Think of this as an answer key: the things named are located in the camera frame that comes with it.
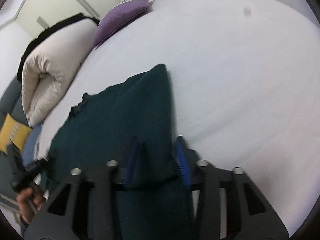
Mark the black garment behind duvet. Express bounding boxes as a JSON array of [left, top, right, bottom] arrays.
[[16, 13, 100, 83]]

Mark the dark green knit sweater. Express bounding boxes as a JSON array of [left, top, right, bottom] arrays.
[[47, 64, 193, 239]]

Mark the yellow patterned cushion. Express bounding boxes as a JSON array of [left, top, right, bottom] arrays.
[[0, 113, 32, 154]]

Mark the cream wardrobe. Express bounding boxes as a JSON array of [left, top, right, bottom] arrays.
[[16, 0, 123, 37]]

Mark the white bed sheet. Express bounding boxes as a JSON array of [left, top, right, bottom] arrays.
[[0, 0, 320, 238]]

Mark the dark grey headboard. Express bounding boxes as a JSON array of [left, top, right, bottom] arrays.
[[0, 78, 28, 210]]

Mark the purple cushion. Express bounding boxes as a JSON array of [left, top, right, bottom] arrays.
[[92, 0, 150, 48]]

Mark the folded beige duvet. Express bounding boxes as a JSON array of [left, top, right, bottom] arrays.
[[22, 18, 98, 127]]

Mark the person's left hand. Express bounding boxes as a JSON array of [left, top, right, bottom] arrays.
[[17, 184, 47, 224]]

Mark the blue pillow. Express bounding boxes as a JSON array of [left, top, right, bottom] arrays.
[[22, 124, 42, 167]]

